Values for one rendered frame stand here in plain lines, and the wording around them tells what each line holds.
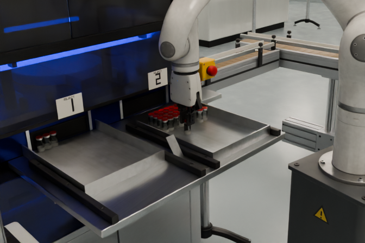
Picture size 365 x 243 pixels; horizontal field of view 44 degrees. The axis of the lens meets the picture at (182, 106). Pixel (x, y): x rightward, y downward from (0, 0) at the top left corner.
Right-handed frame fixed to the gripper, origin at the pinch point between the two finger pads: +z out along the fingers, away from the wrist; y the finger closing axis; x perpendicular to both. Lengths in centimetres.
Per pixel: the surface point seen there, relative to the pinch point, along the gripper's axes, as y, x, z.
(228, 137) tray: 11.4, 6.5, 5.6
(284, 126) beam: -27, 95, 42
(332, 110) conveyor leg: -3, 97, 27
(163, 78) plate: -17.7, 6.0, -7.7
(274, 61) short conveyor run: -30, 87, 5
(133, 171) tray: 8.5, -28.1, 4.6
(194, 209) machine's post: -18, 19, 51
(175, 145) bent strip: 8.1, -12.7, 2.4
